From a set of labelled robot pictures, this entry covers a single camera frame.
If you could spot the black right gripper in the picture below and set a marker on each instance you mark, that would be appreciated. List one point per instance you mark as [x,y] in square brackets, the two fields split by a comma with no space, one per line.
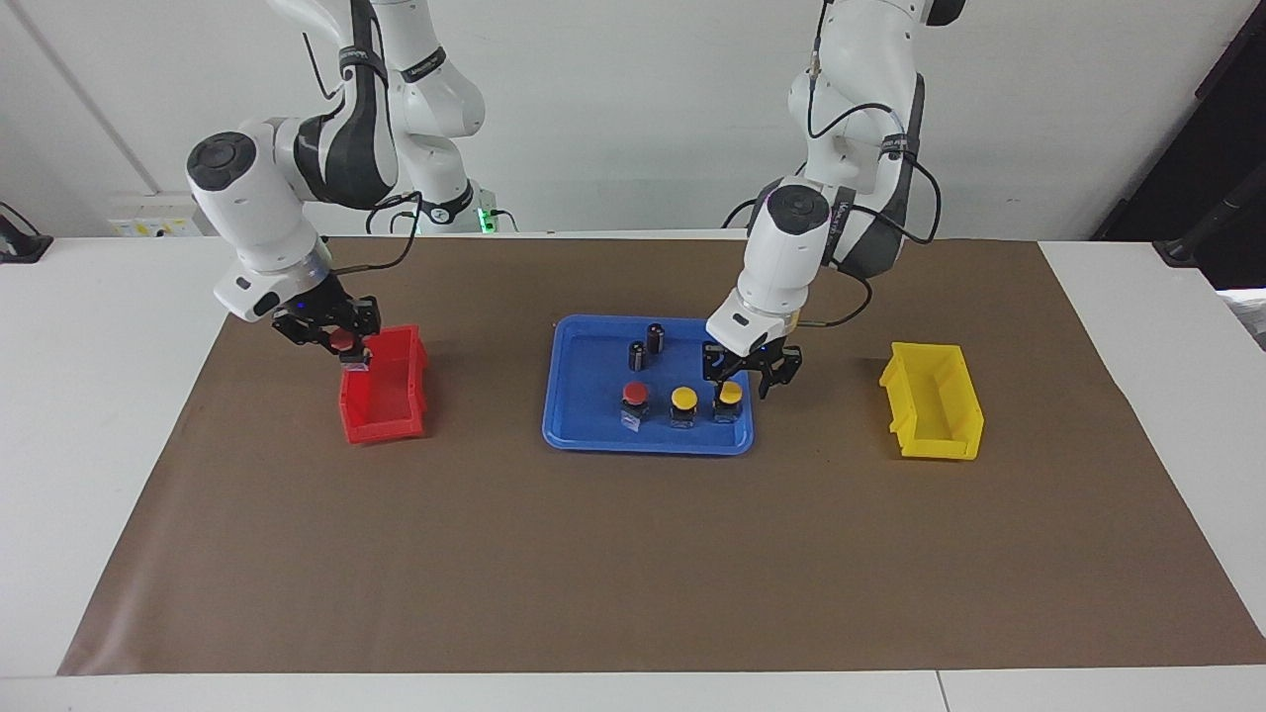
[326,314]

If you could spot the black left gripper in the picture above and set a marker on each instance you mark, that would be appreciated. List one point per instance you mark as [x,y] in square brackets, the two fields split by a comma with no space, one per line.
[752,358]

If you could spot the red push button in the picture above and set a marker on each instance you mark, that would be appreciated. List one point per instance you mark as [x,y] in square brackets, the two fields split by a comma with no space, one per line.
[342,341]
[635,394]

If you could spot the yellow push button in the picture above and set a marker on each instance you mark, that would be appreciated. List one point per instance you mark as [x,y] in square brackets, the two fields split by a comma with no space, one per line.
[730,395]
[683,399]

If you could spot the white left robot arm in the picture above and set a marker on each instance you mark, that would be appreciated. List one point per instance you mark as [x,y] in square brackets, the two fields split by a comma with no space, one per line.
[781,247]

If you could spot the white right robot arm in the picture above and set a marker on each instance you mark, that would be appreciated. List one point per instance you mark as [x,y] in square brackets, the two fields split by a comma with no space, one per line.
[247,198]

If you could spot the red plastic bin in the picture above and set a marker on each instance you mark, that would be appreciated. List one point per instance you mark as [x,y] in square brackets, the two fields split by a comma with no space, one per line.
[381,405]

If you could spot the black cylinder part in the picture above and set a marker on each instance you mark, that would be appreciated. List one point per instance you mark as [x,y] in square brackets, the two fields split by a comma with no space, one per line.
[637,356]
[656,338]

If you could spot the blue plastic tray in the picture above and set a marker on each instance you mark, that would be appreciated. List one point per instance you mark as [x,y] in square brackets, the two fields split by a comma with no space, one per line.
[593,396]

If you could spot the yellow plastic bin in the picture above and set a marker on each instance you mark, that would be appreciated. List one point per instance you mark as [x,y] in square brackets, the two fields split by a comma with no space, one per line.
[935,405]

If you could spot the brown paper mat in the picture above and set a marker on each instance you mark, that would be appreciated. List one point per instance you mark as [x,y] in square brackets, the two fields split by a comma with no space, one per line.
[633,554]

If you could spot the black table clamp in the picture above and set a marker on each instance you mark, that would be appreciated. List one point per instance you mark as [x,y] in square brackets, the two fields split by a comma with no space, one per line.
[22,245]

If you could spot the black stand pole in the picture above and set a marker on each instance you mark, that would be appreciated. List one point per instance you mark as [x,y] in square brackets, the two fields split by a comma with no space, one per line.
[1202,237]

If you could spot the dark black panel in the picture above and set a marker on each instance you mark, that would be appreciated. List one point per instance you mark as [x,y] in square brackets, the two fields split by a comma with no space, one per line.
[1187,148]

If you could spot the white wall power strip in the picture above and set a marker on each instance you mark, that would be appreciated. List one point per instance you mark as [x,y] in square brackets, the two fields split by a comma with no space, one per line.
[158,213]

